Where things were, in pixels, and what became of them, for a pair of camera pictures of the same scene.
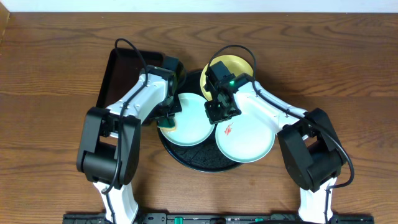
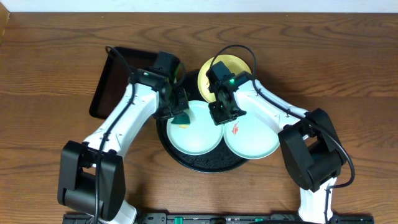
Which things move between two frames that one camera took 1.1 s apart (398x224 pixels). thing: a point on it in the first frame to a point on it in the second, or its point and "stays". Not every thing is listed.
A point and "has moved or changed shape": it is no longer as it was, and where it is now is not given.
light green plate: (193, 126) has moved or changed shape
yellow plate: (234, 64) stays
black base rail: (217, 218) stays
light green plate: (245, 139) has moved or changed shape
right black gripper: (213, 117) stays
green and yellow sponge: (166, 125) to (183, 119)
